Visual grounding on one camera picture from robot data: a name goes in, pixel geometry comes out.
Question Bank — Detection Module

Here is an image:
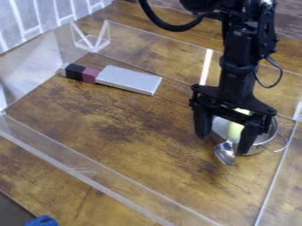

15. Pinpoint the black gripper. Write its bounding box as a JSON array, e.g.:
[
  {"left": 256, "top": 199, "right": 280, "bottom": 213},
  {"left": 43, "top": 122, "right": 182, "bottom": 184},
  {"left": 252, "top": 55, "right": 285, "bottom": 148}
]
[{"left": 188, "top": 84, "right": 276, "bottom": 155}]

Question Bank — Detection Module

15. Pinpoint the black cable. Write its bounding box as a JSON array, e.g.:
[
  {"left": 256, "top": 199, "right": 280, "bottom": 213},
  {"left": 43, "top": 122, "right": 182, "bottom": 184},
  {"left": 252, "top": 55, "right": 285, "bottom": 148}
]
[{"left": 136, "top": 0, "right": 205, "bottom": 33}]

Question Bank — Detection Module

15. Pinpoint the blue object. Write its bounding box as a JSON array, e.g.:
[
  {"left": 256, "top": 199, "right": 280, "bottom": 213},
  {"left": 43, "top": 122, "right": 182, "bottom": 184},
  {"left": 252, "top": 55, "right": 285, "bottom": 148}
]
[{"left": 23, "top": 215, "right": 58, "bottom": 226}]

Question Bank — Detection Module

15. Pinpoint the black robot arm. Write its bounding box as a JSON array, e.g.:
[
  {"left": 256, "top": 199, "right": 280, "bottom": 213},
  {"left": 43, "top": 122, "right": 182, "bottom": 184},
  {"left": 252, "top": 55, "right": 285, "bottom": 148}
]
[{"left": 180, "top": 0, "right": 276, "bottom": 154}]

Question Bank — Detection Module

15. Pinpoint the silver metal pot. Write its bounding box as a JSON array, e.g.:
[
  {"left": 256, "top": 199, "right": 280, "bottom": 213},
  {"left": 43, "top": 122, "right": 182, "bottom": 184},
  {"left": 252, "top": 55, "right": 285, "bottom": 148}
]
[{"left": 209, "top": 117, "right": 287, "bottom": 156}]

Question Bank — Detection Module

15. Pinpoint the clear acrylic triangular bracket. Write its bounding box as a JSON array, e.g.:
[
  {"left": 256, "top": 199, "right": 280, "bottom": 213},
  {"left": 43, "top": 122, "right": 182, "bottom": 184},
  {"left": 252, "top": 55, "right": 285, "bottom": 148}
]
[{"left": 69, "top": 21, "right": 110, "bottom": 53}]

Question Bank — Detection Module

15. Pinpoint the spoon with yellow handle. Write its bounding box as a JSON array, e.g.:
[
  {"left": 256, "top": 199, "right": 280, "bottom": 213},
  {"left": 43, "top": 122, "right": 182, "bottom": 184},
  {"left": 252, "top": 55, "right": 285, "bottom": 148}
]
[{"left": 213, "top": 117, "right": 244, "bottom": 166}]

